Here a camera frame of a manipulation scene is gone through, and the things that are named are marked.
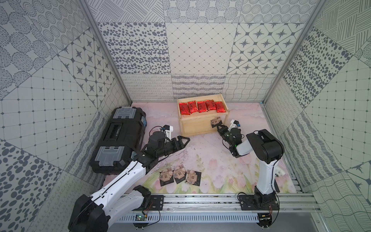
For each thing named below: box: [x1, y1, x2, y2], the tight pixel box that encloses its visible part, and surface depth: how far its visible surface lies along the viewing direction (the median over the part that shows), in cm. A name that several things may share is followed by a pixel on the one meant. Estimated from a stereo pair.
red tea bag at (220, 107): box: [214, 101, 227, 113], surface depth 88 cm
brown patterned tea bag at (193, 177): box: [185, 169, 202, 187], surface depth 84 cm
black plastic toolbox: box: [89, 106, 148, 175], surface depth 81 cm
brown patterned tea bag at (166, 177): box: [159, 167, 174, 187], surface depth 84 cm
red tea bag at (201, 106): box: [197, 101, 207, 113], surface depth 90 cm
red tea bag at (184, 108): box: [178, 102, 191, 116], surface depth 88 cm
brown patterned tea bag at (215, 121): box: [210, 116, 222, 126], surface depth 105 cm
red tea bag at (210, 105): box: [205, 99, 217, 112], surface depth 90 cm
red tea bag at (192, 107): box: [187, 100, 200, 114], surface depth 88 cm
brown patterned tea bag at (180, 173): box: [173, 164, 187, 185], surface depth 85 cm
